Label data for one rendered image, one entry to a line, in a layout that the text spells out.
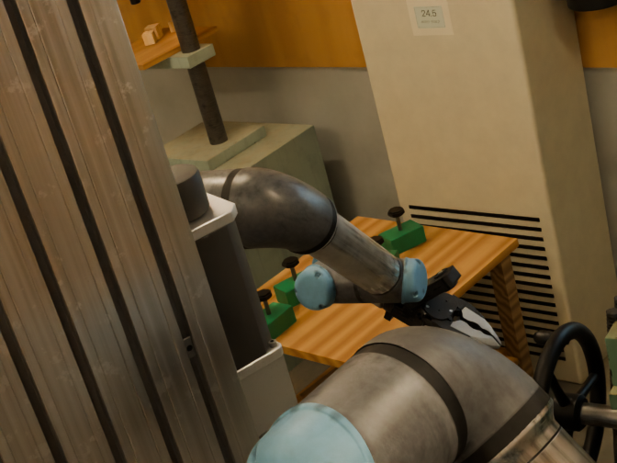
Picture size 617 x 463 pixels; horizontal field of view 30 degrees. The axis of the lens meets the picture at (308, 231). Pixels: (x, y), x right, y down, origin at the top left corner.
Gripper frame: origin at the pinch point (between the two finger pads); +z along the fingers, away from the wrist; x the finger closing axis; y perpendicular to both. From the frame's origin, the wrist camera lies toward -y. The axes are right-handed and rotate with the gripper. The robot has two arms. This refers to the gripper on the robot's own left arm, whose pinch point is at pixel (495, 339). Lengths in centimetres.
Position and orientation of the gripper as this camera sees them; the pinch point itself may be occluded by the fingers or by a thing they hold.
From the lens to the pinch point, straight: 202.8
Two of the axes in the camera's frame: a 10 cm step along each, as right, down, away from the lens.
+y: -1.9, 7.4, 6.5
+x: -5.2, 4.9, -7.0
